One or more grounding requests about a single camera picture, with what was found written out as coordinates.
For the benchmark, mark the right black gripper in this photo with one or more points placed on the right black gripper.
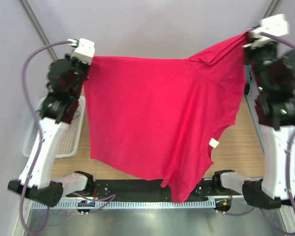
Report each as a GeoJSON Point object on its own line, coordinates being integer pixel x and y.
{"type": "Point", "coordinates": [248, 51]}

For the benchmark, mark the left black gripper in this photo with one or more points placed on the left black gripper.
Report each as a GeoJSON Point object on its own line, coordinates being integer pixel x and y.
{"type": "Point", "coordinates": [86, 66]}

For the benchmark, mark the red t shirt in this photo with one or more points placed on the red t shirt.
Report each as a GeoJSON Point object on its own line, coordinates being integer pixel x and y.
{"type": "Point", "coordinates": [155, 118]}

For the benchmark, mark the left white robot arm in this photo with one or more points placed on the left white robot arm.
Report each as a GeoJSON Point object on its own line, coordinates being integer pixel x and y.
{"type": "Point", "coordinates": [35, 182]}

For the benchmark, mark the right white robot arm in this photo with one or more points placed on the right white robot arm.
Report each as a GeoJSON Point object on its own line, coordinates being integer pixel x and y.
{"type": "Point", "coordinates": [275, 108]}

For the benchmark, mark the folded black t shirt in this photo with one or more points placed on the folded black t shirt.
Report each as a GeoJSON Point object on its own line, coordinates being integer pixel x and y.
{"type": "Point", "coordinates": [246, 89]}

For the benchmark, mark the white perforated plastic basket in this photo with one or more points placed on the white perforated plastic basket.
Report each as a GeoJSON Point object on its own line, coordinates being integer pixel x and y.
{"type": "Point", "coordinates": [70, 140]}

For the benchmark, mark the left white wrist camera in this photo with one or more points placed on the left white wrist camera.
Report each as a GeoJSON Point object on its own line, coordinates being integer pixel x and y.
{"type": "Point", "coordinates": [83, 50]}

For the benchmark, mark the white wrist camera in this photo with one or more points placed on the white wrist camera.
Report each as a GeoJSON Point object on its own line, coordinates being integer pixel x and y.
{"type": "Point", "coordinates": [268, 28]}
{"type": "Point", "coordinates": [83, 50]}

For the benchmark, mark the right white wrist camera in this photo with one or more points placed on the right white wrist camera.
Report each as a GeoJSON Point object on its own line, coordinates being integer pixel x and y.
{"type": "Point", "coordinates": [268, 28]}

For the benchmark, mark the right aluminium frame post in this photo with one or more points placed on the right aluminium frame post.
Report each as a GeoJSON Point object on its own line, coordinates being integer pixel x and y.
{"type": "Point", "coordinates": [272, 7]}

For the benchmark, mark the aluminium frame post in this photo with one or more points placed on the aluminium frame post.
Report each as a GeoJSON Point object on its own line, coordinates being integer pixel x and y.
{"type": "Point", "coordinates": [34, 22]}
{"type": "Point", "coordinates": [272, 7]}

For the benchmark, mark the left aluminium frame post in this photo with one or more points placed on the left aluminium frame post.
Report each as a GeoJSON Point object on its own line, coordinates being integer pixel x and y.
{"type": "Point", "coordinates": [34, 22]}

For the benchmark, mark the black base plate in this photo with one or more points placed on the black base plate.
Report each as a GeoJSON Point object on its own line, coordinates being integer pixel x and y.
{"type": "Point", "coordinates": [138, 190]}

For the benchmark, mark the white slotted cable duct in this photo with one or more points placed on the white slotted cable duct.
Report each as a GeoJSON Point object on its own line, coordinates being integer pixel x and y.
{"type": "Point", "coordinates": [80, 204]}

